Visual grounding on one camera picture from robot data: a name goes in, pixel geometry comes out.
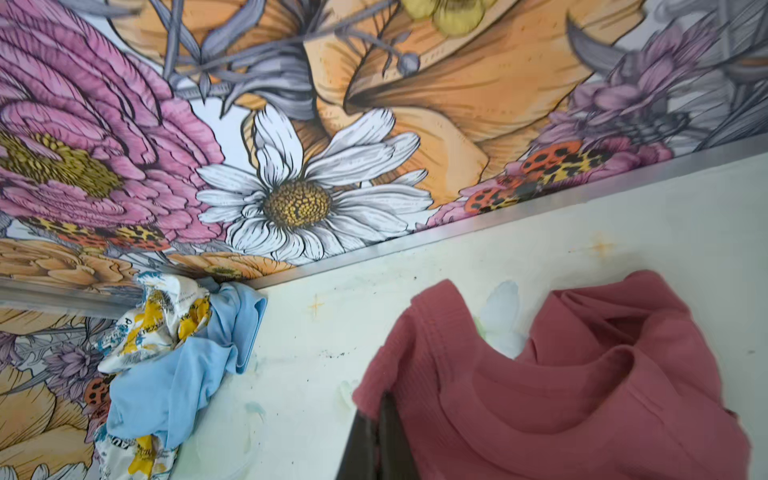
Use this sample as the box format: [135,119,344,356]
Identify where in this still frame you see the white floral patterned cloth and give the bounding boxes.
[94,272,211,479]

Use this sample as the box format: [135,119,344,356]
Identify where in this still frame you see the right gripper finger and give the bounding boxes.
[336,392,420,480]

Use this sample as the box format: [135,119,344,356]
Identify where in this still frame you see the light blue cloth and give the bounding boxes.
[106,283,268,449]

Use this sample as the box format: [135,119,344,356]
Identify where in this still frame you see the maroon cloth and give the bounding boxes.
[353,271,751,479]

